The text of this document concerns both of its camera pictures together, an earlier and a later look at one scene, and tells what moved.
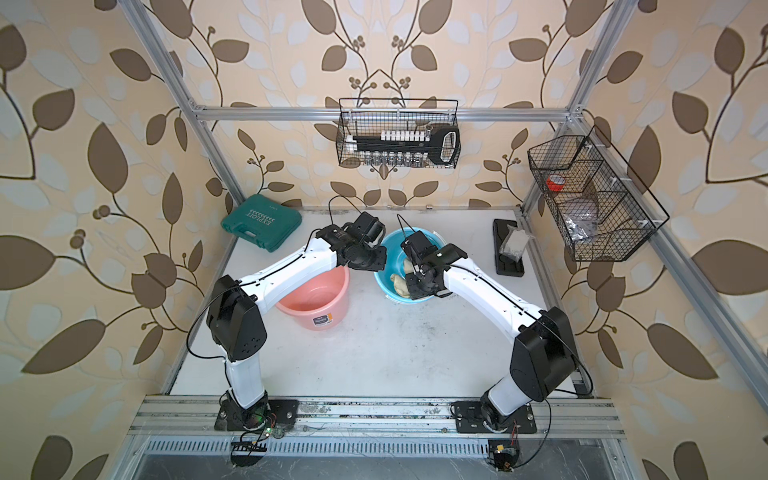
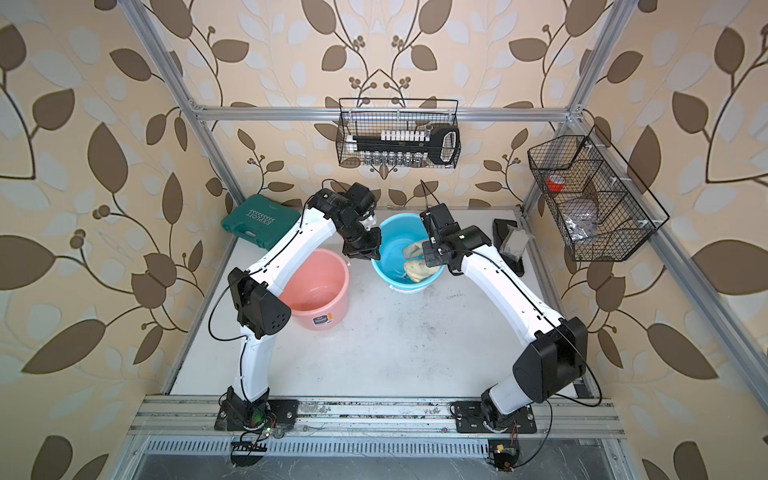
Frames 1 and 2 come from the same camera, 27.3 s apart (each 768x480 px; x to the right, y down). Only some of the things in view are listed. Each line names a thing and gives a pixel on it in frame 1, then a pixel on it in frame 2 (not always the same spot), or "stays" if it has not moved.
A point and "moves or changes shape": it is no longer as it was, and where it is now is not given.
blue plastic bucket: x=395 y=259 moves or changes shape
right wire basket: x=600 y=210 stays
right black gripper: x=415 y=290 -> x=430 y=255
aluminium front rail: x=371 y=417 stays
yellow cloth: x=401 y=285 moves or changes shape
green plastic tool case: x=270 y=222 stays
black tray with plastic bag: x=510 y=242 stays
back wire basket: x=364 y=115 stays
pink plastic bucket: x=321 y=304 stays
